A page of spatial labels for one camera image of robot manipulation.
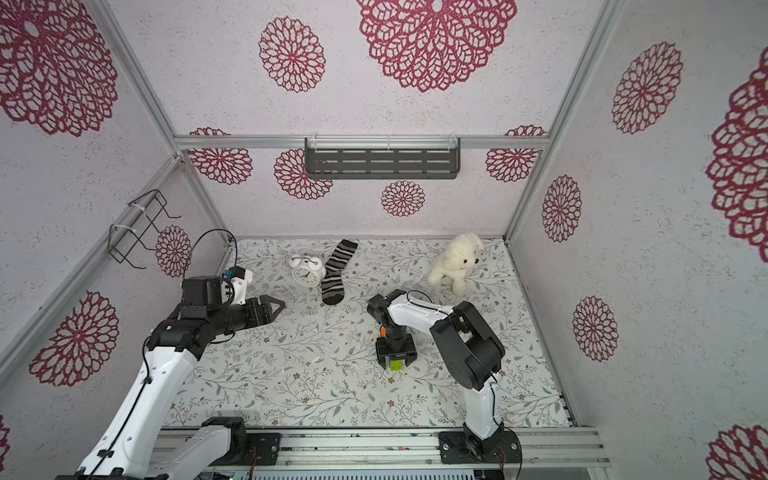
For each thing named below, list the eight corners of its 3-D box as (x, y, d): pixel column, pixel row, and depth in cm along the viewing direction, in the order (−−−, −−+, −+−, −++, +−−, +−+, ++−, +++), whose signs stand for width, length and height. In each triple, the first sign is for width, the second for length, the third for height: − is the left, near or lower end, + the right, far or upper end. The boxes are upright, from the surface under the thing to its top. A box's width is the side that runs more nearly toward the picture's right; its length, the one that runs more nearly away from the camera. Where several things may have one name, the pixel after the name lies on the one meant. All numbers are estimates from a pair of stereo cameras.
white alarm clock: (295, 286, 108) (287, 263, 98) (300, 276, 111) (292, 253, 101) (322, 291, 107) (316, 268, 97) (326, 280, 110) (321, 257, 100)
